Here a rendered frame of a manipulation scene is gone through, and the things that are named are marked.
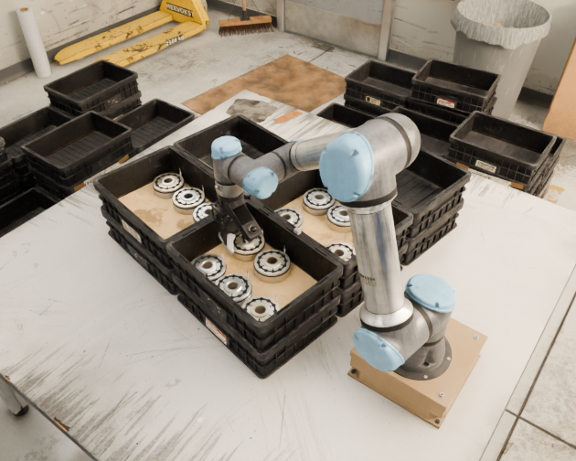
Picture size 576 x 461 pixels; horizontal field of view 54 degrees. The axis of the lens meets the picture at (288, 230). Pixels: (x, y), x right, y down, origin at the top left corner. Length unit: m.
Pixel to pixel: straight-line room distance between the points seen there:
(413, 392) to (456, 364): 0.14
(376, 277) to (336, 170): 0.24
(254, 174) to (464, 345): 0.69
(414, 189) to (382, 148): 0.89
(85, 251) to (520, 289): 1.38
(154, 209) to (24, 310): 0.48
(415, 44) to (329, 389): 3.45
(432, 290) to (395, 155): 0.38
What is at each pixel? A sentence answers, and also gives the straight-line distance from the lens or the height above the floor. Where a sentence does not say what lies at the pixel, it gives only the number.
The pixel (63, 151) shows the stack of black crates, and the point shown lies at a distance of 2.87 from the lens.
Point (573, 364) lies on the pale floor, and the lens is 2.68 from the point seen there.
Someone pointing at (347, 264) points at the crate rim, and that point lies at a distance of 1.48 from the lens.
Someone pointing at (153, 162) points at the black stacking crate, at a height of 0.90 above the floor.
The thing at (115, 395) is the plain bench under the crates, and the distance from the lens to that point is 1.56.
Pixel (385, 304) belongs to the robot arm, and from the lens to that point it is 1.18.
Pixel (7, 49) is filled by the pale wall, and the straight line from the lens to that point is 4.79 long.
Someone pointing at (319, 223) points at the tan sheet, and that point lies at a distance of 1.74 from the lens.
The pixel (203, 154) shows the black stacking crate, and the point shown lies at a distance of 2.04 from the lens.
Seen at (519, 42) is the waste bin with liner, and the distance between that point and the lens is 3.68.
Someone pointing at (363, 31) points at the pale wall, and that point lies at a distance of 4.73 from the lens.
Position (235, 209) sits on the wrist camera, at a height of 1.02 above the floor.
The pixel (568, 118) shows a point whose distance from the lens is 4.06.
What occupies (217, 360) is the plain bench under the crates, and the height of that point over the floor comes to 0.70.
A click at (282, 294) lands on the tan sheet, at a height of 0.83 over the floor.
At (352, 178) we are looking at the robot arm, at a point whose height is 1.37.
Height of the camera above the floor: 1.98
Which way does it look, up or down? 42 degrees down
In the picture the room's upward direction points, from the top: straight up
